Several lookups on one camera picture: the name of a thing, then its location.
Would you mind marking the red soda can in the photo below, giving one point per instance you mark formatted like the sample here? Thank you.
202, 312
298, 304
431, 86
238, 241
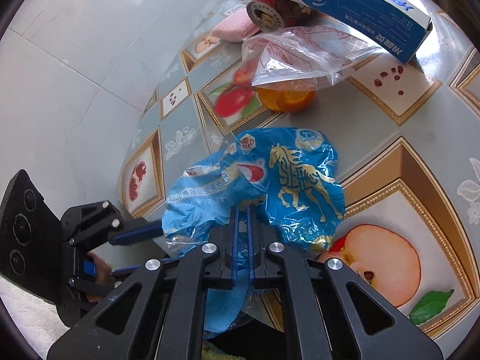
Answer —
271, 15

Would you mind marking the floral patterned tablecloth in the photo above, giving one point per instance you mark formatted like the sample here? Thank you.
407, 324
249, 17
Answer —
407, 139

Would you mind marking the orange fruit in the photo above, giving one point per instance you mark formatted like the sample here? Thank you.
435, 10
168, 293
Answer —
285, 101

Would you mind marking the clear red-printed plastic bag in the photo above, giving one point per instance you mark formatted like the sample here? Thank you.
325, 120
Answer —
303, 58

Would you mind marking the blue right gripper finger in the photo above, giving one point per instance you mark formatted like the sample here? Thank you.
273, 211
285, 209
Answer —
135, 231
152, 264
233, 249
251, 232

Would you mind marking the blue white glove box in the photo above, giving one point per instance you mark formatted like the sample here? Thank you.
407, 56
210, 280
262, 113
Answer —
398, 26

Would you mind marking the blue snack bag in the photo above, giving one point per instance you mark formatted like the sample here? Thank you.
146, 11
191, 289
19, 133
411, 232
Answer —
286, 172

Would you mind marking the pink knitted sponge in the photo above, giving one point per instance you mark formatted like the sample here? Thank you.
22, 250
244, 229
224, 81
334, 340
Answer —
235, 28

